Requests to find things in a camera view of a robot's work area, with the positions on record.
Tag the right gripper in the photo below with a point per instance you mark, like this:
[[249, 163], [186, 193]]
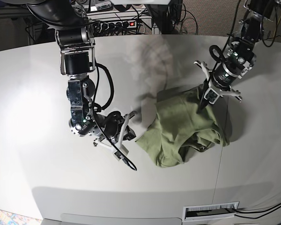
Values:
[[115, 126]]

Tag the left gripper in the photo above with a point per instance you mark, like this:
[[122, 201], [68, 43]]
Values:
[[219, 80]]

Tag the green T-shirt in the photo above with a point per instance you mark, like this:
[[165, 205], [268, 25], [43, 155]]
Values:
[[181, 126]]

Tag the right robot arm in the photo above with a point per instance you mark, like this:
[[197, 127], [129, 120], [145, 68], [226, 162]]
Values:
[[74, 35]]

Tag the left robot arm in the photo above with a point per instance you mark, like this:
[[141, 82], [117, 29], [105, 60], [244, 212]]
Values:
[[236, 58]]

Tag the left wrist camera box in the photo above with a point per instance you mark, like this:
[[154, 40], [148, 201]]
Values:
[[211, 96]]

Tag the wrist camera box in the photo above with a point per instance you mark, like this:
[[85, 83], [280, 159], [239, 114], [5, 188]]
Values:
[[211, 96], [118, 155]]

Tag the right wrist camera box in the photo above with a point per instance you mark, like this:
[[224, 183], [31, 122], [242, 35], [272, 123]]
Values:
[[118, 155]]

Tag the white table leg post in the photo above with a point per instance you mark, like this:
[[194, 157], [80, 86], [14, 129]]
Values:
[[154, 28]]

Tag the table cable grommet with brush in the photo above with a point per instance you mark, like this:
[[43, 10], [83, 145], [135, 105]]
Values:
[[209, 212]]

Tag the white power strip red switch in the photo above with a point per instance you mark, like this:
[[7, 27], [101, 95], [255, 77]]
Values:
[[129, 25]]

